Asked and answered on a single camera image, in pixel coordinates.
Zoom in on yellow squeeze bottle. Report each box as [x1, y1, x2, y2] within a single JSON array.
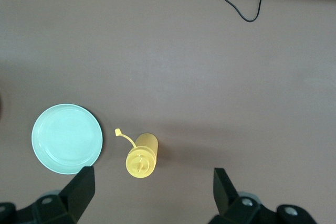
[[114, 128, 159, 179]]

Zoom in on pale green round plate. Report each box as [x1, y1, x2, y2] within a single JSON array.
[[31, 104, 104, 175]]

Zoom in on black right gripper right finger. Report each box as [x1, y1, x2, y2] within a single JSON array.
[[207, 167, 319, 224]]

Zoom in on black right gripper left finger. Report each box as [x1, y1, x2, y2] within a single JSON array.
[[0, 166, 95, 224]]

